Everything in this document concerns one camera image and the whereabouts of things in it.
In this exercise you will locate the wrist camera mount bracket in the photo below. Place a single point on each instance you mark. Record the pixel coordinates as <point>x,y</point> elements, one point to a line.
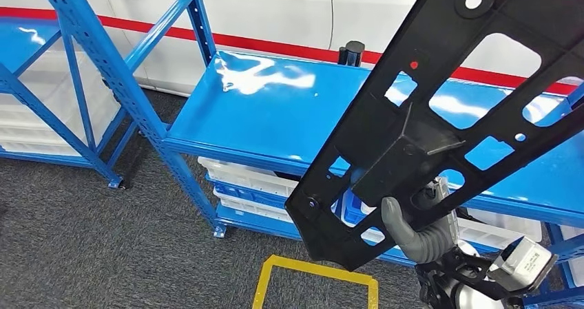
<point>474,270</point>

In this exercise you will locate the yellow floor tape square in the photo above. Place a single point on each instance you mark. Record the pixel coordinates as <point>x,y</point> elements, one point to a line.
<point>315,270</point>

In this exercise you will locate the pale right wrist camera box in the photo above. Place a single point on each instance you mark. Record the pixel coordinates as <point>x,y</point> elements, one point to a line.
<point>524,263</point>

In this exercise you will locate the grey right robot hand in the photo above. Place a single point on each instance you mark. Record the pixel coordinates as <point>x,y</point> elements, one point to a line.
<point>394,220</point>

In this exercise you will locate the black stanchion post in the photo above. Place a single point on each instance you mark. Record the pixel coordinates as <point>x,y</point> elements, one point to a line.
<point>351,54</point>

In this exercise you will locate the translucent white crate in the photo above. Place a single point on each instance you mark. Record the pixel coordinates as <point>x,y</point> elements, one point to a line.
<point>45,111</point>
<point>577,261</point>
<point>36,148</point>

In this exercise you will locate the black plastic panel part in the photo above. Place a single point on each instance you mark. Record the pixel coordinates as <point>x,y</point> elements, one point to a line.
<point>401,147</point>

